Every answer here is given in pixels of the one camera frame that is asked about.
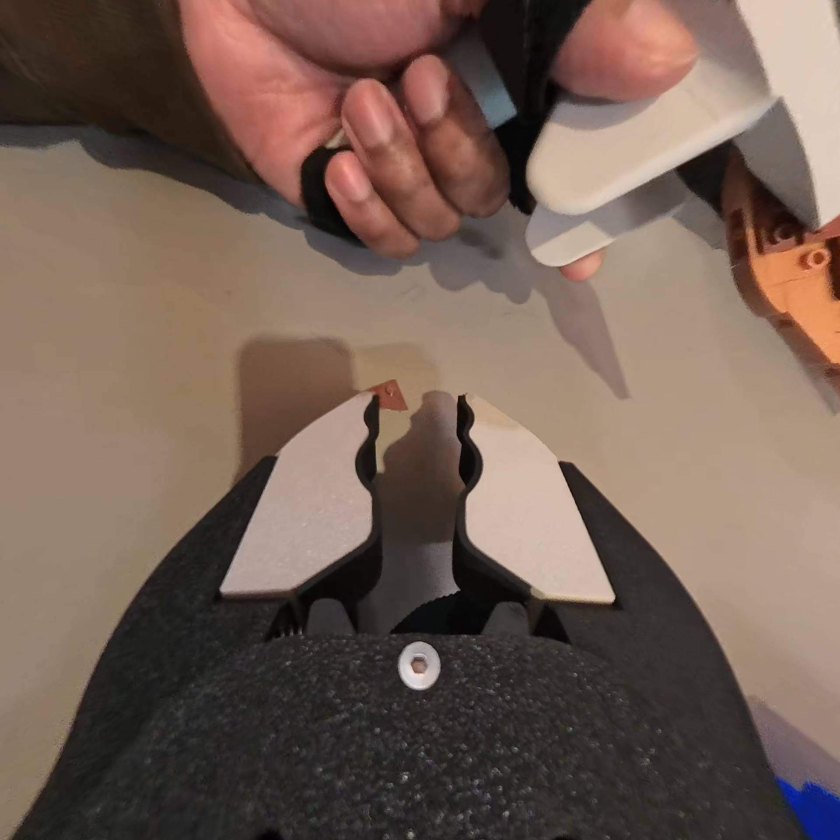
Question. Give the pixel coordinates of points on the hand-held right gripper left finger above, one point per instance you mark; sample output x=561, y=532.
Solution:
x=302, y=518

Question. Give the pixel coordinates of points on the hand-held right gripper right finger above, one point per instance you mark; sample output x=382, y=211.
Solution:
x=531, y=518

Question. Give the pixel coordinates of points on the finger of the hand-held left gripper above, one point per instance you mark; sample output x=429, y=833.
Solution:
x=800, y=98

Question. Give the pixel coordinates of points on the small brown wedge plate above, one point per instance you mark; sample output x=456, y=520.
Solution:
x=394, y=397

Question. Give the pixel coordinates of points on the orange toy brick model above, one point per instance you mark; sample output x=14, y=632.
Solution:
x=800, y=295

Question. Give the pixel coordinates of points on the blue storage bin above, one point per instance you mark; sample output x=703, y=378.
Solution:
x=817, y=814

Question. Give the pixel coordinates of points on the person's left forearm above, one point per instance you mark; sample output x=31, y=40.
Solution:
x=98, y=65

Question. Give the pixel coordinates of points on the light grey desk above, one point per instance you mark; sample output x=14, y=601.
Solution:
x=131, y=328

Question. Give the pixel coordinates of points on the person's left hand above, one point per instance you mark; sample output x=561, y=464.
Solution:
x=275, y=85

